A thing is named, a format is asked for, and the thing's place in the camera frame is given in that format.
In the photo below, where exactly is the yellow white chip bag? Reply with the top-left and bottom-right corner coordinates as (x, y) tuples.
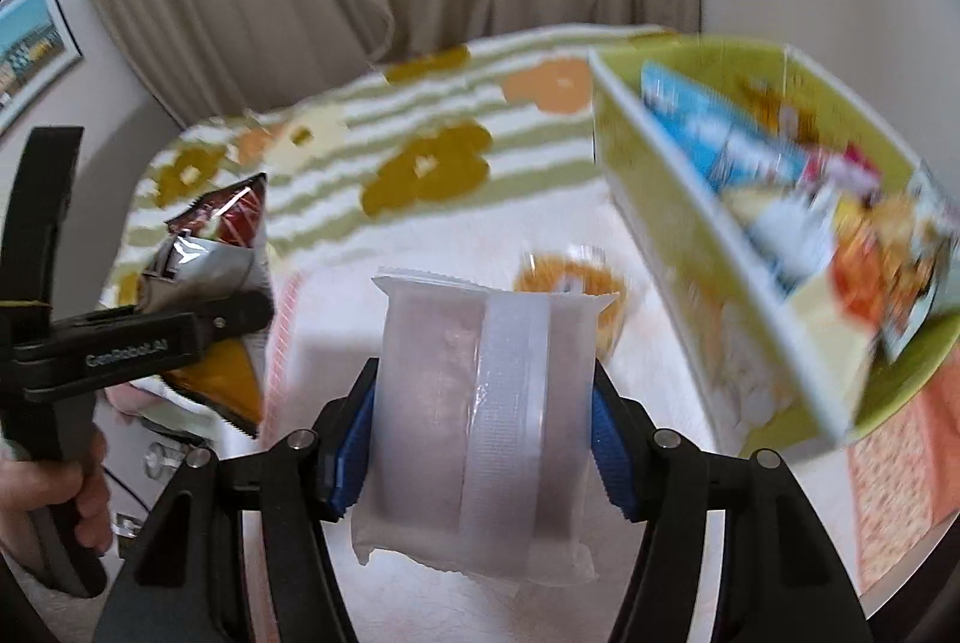
(782, 188), (950, 412)

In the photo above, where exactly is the framed wall picture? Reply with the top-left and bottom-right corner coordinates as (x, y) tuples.
(0, 0), (83, 134)

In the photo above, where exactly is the green cardboard box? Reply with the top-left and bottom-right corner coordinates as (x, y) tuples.
(589, 35), (958, 456)

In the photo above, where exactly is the red blue snack packet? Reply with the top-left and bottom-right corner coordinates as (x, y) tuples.
(800, 144), (882, 199)

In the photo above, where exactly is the floral striped blanket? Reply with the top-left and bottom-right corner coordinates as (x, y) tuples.
(99, 23), (662, 306)

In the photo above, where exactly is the waffle cookie clear packet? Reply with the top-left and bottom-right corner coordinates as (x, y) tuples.
(512, 244), (630, 360)

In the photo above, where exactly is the person's left hand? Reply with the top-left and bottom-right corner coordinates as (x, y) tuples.
(0, 428), (112, 576)

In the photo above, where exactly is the light blue snack bag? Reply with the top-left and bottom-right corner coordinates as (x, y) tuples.
(640, 61), (807, 193)

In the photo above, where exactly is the red silver chip bag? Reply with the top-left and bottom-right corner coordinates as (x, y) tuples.
(137, 173), (274, 436)

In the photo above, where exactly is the white translucent snack packet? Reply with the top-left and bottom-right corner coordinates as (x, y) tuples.
(352, 271), (610, 588)

